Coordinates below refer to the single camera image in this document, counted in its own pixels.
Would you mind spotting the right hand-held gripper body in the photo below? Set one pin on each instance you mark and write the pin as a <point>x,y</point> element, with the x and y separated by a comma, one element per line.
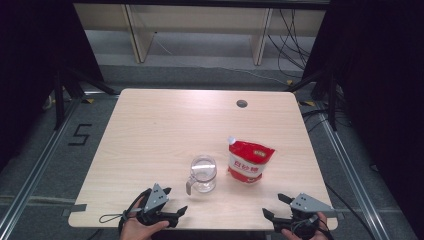
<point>308,204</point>

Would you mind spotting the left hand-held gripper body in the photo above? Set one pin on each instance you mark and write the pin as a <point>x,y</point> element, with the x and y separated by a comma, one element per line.
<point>156,199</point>

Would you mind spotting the red and white sugar bag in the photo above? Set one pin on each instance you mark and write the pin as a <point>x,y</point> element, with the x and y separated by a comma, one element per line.
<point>248,161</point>

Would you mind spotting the person's right hand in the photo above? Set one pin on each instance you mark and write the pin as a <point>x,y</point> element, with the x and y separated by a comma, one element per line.
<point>324,230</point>

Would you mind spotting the person's left hand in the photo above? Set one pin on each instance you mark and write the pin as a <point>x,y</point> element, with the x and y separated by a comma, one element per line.
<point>138,231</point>

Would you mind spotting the grey tape tab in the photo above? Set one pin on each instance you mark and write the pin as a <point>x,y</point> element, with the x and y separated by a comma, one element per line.
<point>76,209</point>
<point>338,215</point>

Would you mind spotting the yellow and black tape piece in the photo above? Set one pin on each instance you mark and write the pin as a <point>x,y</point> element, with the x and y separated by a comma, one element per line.
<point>289,82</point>
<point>88,100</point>
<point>308,103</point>

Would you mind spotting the black metal stand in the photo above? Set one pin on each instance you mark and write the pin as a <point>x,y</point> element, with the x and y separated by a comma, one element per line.
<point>59,103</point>
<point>332,106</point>

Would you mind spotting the black curtain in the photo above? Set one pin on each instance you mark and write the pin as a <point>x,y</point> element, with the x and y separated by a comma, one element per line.
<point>383,83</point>
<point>26,66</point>

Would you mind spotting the white shelf unit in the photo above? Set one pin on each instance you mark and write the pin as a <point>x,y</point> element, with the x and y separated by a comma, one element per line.
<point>140,40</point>

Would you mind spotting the long metal floor rail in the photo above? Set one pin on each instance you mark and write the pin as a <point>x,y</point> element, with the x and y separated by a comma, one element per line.
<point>37,168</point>
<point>348,173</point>

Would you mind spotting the short metal floor rail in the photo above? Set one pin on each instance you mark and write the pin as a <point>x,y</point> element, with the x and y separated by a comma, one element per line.
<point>33,201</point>

